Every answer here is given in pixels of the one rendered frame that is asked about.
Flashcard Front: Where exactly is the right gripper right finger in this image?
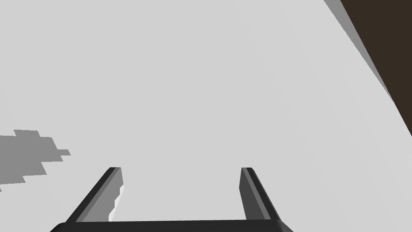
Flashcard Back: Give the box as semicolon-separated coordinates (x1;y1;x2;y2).
239;167;282;222

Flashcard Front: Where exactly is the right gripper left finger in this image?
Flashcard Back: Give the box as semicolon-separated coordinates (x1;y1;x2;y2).
66;167;124;223

